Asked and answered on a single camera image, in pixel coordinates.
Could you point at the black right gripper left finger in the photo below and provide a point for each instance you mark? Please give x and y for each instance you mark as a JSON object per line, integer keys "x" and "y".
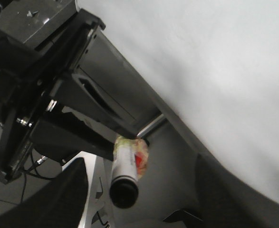
{"x": 60, "y": 136}

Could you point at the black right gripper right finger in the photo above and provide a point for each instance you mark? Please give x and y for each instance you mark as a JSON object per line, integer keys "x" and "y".
{"x": 77, "y": 92}

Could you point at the white whiteboard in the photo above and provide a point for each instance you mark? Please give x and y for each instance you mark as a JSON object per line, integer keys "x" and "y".
{"x": 216, "y": 64}

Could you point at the white dry-erase marker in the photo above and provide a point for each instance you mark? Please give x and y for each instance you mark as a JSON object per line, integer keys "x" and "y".
{"x": 124, "y": 189}

